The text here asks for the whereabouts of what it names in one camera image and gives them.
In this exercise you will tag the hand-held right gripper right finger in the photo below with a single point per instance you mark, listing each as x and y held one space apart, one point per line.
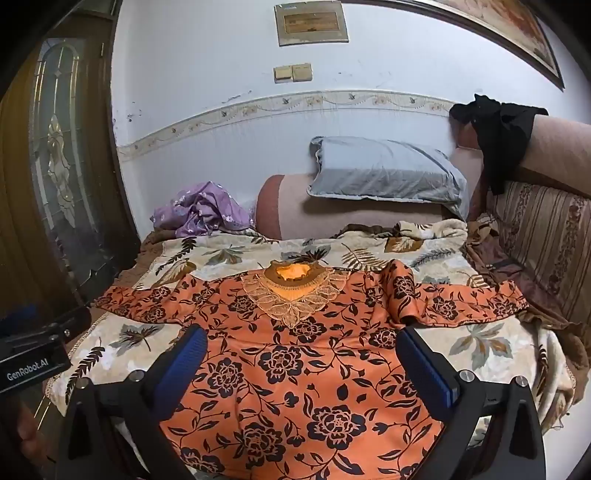
425 364

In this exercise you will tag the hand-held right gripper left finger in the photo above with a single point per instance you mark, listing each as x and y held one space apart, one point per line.
194 350

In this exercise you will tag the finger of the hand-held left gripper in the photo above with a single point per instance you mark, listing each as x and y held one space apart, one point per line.
69 325

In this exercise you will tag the orange black floral blouse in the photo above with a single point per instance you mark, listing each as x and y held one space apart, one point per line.
286 378

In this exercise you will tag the beige leaf print blanket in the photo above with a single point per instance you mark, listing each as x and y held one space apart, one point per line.
485 341

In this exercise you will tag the purple floral cloth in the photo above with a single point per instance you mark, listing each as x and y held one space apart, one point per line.
203 207

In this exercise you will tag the wooden door with glass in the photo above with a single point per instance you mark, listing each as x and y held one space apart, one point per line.
27 184

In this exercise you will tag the grey pillow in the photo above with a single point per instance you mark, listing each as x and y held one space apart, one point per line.
383 170

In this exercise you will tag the black garment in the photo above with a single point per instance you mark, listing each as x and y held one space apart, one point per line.
498 134

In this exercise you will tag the beige wall switch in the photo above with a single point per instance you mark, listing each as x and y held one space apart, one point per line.
282 74
302 71

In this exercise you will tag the beige wall panel box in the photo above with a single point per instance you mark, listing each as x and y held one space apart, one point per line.
311 23

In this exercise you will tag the framed wall painting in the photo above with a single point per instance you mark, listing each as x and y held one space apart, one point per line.
517 27

